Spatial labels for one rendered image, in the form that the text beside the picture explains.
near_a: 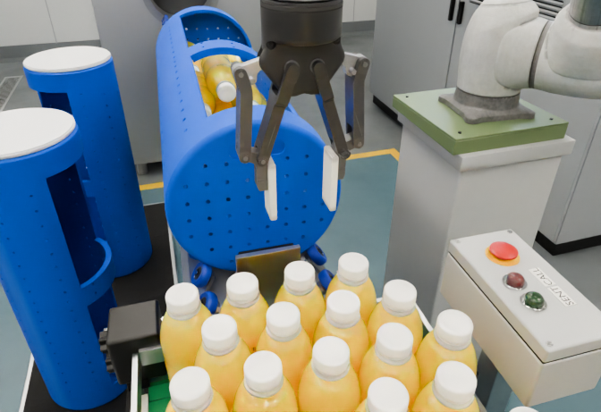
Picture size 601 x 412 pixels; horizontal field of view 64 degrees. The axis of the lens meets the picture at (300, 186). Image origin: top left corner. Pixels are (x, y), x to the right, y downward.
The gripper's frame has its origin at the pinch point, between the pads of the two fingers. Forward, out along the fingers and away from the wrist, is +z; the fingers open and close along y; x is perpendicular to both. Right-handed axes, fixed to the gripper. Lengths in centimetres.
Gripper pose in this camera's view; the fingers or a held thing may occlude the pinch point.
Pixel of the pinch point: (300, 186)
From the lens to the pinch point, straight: 53.3
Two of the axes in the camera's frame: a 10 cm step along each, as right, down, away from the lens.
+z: -0.1, 8.6, 5.2
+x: 2.8, 5.0, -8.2
